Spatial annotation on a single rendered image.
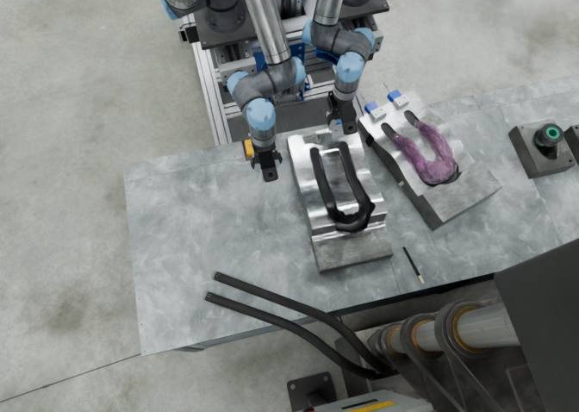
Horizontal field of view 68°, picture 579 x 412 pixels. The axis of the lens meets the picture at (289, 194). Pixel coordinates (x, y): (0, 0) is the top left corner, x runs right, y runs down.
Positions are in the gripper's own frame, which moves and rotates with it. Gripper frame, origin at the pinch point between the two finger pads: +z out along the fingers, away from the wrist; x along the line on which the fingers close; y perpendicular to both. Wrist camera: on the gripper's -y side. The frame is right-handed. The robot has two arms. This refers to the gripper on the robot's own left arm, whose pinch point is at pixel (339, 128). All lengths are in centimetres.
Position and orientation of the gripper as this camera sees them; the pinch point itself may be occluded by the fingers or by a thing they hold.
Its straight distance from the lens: 160.2
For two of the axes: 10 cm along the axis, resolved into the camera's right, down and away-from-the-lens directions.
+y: -2.2, -9.1, 3.5
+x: -9.7, 2.1, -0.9
